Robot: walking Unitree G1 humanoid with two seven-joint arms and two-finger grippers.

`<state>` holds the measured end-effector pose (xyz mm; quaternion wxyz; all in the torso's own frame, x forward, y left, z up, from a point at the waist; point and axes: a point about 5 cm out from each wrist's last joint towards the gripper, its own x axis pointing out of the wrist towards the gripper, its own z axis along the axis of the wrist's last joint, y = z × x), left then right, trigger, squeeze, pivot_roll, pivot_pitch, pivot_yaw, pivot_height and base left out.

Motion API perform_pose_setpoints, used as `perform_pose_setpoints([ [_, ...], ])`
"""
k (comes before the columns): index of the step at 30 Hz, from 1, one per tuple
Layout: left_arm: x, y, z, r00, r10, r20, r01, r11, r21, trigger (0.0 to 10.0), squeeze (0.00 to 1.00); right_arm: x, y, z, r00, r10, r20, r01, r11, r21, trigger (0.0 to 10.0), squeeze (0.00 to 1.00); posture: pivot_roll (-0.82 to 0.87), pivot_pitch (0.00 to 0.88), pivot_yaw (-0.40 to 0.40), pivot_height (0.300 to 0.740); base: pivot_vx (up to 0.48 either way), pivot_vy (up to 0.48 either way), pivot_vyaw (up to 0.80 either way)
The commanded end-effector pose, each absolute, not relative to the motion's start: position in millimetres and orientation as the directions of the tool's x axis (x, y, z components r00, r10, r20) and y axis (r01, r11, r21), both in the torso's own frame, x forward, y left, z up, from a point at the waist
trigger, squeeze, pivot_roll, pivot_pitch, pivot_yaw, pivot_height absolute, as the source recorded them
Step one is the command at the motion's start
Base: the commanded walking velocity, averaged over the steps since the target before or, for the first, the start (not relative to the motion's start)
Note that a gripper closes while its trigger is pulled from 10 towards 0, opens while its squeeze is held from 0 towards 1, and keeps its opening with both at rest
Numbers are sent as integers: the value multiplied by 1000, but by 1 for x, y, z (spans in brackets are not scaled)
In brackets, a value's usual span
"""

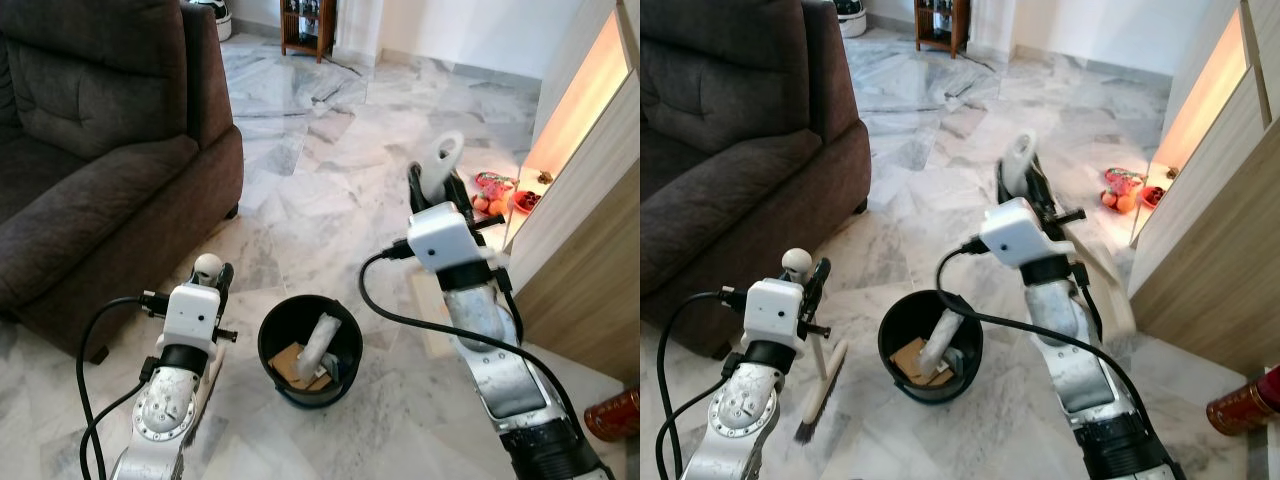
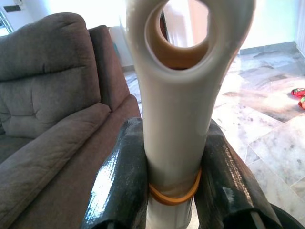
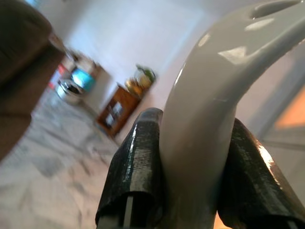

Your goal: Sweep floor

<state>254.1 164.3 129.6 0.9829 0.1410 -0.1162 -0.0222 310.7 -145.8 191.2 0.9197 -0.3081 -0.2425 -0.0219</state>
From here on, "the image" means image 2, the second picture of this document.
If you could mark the brown fabric sofa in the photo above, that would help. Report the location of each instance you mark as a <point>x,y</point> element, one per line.
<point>47,95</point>

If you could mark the orange rubber band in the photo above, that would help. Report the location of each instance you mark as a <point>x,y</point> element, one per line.
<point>175,199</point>

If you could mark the window with grille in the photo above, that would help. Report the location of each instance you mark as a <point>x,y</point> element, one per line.
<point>4,22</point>

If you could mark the black round object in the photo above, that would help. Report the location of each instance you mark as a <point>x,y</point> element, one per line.
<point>293,219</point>

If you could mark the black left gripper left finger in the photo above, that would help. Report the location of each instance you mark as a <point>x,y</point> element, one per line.
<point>119,181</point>

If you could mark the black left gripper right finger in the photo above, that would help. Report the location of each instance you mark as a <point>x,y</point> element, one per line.
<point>228,186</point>

